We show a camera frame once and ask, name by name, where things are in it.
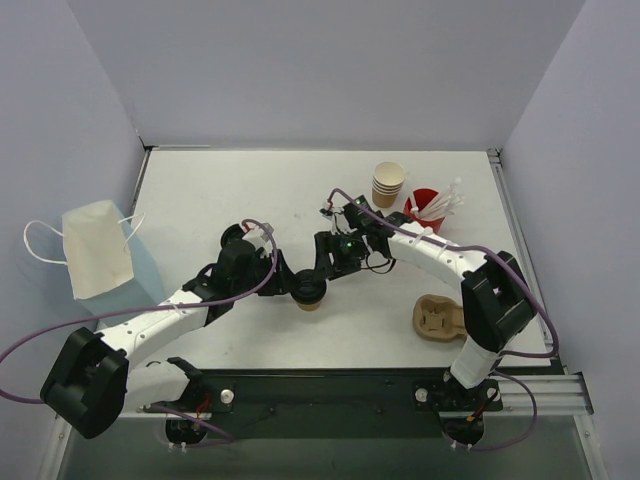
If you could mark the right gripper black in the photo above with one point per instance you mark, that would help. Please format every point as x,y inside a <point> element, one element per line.
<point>324,256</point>

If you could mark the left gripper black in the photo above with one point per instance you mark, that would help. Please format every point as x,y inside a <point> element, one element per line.
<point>278,273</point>

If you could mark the single black cup lid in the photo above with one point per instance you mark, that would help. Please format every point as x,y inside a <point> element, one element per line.
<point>308,289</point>

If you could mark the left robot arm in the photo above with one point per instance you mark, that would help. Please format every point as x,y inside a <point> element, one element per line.
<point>87,385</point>

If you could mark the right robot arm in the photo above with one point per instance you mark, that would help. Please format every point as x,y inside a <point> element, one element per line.
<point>496,301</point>

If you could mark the stack of black lids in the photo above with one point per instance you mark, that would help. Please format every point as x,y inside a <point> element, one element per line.
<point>232,233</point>

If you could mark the stack of brown paper cups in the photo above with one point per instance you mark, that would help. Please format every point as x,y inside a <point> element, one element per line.
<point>387,182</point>

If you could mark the red straw holder cup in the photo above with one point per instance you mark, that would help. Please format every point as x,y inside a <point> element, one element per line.
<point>417,207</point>

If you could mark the white wrapped straws bundle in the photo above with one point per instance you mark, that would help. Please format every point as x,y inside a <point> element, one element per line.
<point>449,199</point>

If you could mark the brown pulp cup carrier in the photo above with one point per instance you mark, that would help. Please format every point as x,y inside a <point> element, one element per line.
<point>438,318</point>

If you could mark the blue paper bag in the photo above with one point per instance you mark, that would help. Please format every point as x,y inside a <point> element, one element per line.
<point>108,265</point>

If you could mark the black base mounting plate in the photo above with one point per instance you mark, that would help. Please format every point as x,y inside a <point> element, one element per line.
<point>293,404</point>

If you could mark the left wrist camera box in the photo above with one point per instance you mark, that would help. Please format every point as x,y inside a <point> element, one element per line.
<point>259,237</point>

